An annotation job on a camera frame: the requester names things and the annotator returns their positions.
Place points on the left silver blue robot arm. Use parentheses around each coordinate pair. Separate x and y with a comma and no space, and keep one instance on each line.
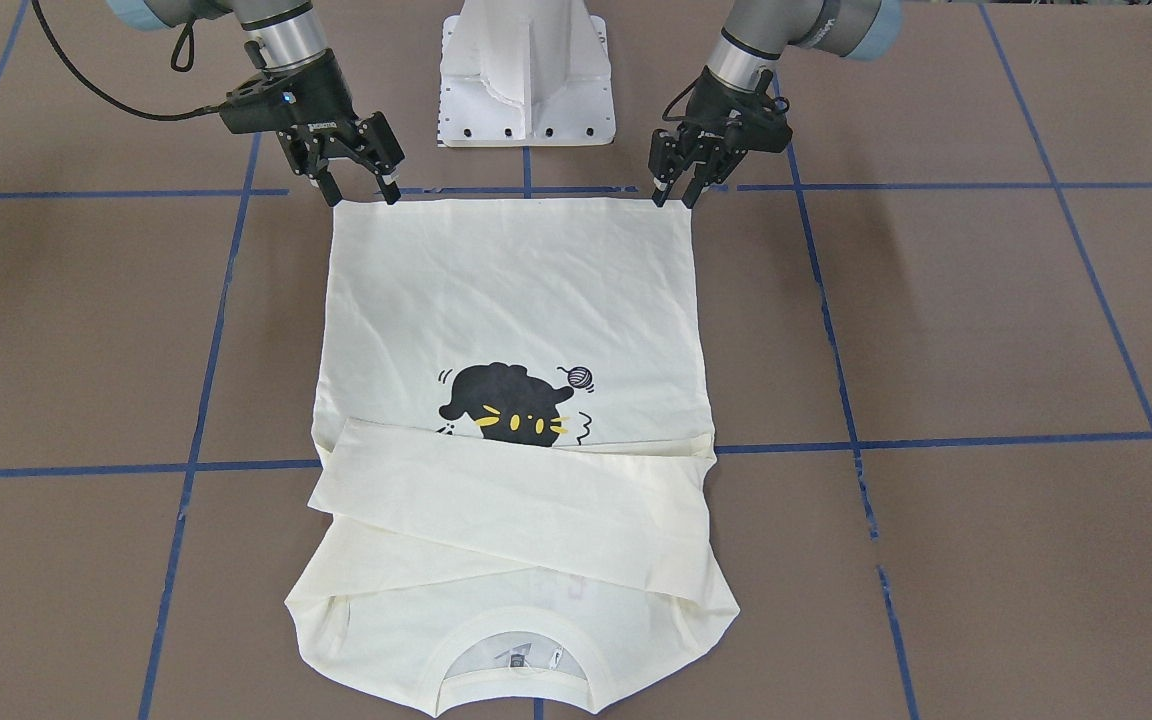
(755,34)

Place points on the brown paper table mat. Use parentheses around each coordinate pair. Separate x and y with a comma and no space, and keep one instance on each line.
(928,330)

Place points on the cream long-sleeve cat shirt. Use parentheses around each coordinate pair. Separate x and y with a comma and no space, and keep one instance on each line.
(515,431)

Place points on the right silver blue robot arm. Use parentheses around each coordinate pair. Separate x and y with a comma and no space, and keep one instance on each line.
(280,35)

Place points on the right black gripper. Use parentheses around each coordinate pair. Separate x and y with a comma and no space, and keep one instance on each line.
(319,93)

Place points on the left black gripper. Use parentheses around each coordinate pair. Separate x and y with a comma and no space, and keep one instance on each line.
(714,103)

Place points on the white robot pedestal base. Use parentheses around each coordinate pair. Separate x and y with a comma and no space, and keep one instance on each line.
(525,74)

